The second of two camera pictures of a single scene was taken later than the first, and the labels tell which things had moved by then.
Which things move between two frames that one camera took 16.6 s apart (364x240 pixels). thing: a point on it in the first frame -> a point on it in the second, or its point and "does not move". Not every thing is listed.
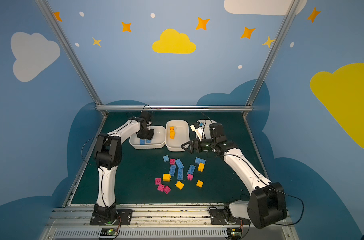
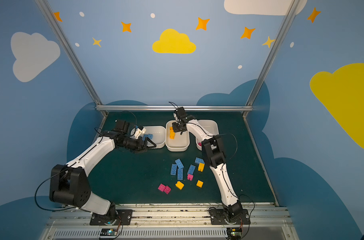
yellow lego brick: [172, 131] does not move
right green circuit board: [234, 233] does not move
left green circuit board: [108, 232] does not move
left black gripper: [145, 133] -> [142, 144]
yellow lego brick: [172, 134] does not move
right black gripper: [195, 145] -> [178, 126]
